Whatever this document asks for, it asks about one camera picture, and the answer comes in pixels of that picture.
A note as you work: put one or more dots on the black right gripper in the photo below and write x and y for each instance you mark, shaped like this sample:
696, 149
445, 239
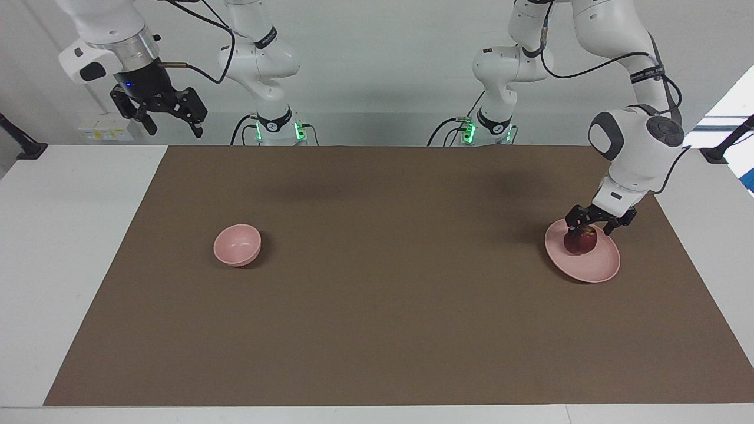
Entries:
143, 81

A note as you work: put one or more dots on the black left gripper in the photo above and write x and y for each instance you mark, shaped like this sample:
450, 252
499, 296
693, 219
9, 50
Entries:
596, 217

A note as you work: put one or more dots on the dark red apple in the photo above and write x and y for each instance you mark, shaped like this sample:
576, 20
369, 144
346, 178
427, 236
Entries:
580, 244

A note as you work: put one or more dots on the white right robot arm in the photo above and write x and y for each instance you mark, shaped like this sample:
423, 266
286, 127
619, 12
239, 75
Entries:
259, 59

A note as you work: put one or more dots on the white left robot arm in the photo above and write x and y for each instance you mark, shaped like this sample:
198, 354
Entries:
636, 141

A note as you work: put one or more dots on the pink plate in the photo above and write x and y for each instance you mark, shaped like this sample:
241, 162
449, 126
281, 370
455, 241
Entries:
589, 266

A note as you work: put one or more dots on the pink bowl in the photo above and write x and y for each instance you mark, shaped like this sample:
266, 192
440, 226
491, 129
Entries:
237, 244

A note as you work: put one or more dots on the blue object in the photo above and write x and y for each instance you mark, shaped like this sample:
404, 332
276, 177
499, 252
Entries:
750, 181

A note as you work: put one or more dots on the bright window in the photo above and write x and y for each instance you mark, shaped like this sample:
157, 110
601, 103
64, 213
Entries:
730, 106

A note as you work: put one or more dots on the brown table mat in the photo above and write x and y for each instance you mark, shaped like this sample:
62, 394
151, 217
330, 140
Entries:
377, 324

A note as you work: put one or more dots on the white wall socket box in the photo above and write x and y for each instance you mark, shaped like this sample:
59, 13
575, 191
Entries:
106, 126

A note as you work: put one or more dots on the black clamp mount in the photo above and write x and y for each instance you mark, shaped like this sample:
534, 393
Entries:
26, 148
721, 150

